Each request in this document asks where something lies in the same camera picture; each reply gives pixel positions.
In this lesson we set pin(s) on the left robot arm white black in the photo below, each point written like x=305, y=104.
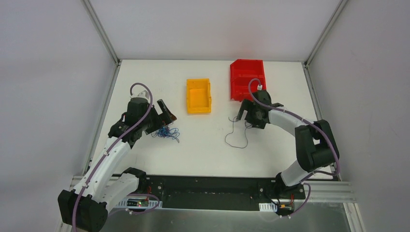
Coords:
x=89, y=203

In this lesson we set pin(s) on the right white slotted cable duct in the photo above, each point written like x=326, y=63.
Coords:
x=267, y=207

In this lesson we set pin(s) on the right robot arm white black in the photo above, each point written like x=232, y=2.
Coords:
x=314, y=141

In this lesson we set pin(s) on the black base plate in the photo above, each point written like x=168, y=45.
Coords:
x=216, y=193

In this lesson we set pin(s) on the aluminium frame rail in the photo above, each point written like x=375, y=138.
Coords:
x=331, y=191

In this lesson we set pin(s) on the left white slotted cable duct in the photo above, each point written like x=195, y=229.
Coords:
x=138, y=203

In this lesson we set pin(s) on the white slotted cable duct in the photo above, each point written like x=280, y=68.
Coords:
x=138, y=203
x=267, y=207

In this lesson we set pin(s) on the red plastic bin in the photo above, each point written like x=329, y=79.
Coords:
x=242, y=71

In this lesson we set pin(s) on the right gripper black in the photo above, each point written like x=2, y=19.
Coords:
x=247, y=113

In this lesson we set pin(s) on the yellow plastic bin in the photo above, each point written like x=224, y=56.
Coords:
x=198, y=96

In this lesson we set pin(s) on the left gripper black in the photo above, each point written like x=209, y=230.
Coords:
x=155, y=118

